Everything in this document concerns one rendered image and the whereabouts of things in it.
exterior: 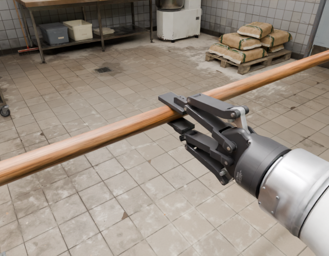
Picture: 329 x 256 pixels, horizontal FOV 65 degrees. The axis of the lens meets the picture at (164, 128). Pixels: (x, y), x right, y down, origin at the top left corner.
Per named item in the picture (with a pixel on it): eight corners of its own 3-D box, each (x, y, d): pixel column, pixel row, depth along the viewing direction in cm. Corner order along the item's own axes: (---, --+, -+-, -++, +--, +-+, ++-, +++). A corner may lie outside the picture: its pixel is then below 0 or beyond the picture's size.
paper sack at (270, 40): (268, 49, 393) (271, 37, 383) (249, 44, 418) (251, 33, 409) (293, 41, 421) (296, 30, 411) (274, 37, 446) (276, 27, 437)
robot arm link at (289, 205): (288, 253, 28) (245, 217, 33) (329, 213, 33) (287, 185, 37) (314, 195, 24) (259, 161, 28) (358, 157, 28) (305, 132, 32)
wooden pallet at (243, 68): (242, 75, 376) (244, 65, 369) (204, 60, 431) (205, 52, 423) (290, 59, 435) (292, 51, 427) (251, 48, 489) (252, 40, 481)
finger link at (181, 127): (195, 124, 45) (195, 128, 45) (170, 109, 50) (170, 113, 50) (181, 130, 44) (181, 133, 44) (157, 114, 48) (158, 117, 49)
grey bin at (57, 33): (49, 45, 424) (46, 30, 411) (41, 38, 458) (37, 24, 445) (70, 41, 442) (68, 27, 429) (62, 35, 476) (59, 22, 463)
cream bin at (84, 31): (75, 41, 445) (72, 26, 432) (64, 35, 478) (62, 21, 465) (94, 37, 463) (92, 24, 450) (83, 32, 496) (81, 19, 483)
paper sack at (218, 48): (225, 58, 394) (226, 48, 386) (207, 53, 417) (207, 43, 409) (248, 50, 428) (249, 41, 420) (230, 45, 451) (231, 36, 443)
